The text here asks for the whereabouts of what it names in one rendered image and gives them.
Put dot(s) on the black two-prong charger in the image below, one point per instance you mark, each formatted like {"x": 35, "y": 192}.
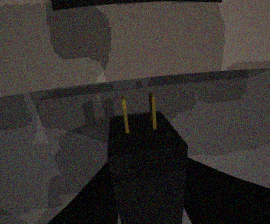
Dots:
{"x": 147, "y": 164}

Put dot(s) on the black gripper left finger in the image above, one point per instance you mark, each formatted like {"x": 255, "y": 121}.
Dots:
{"x": 95, "y": 204}

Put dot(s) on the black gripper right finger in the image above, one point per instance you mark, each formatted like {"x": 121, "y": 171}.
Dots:
{"x": 213, "y": 197}

